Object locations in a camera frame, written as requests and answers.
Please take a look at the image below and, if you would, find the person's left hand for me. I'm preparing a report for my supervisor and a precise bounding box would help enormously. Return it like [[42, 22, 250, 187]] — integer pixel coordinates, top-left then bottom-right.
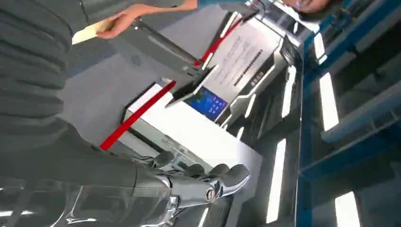
[[97, 4, 152, 40]]

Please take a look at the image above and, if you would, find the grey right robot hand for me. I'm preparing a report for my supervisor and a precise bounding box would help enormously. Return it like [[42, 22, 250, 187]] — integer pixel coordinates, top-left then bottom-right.
[[0, 120, 251, 227]]

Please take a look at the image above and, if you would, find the grey laptop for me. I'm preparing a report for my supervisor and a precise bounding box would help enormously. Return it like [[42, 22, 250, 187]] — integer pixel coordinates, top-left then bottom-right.
[[108, 18, 219, 109]]

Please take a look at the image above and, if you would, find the red strip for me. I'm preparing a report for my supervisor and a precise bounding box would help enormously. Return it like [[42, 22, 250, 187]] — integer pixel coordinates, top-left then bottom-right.
[[99, 17, 244, 152]]

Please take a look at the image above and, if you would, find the grey panel with round logo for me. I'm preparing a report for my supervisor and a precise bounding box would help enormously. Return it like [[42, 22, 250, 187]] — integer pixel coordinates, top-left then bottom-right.
[[58, 6, 220, 148]]

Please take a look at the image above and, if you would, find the white kiosk with screen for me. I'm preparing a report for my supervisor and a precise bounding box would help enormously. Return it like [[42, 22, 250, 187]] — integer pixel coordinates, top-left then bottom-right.
[[120, 12, 302, 201]]

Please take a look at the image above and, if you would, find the white paper notice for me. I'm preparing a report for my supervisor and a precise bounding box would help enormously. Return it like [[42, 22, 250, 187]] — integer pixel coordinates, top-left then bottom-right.
[[203, 24, 282, 105]]

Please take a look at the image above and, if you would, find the white ceiling light strip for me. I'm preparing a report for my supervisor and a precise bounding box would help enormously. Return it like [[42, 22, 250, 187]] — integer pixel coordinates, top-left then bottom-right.
[[266, 139, 287, 224], [281, 65, 297, 119], [319, 72, 340, 132], [313, 32, 328, 65], [334, 191, 361, 227]]

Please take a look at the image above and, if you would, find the person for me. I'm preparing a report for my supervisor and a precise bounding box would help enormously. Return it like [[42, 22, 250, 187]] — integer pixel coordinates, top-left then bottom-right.
[[97, 0, 333, 40]]

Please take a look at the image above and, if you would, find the blue steel frame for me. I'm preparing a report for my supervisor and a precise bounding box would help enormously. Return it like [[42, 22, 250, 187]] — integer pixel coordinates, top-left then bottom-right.
[[294, 0, 401, 227]]

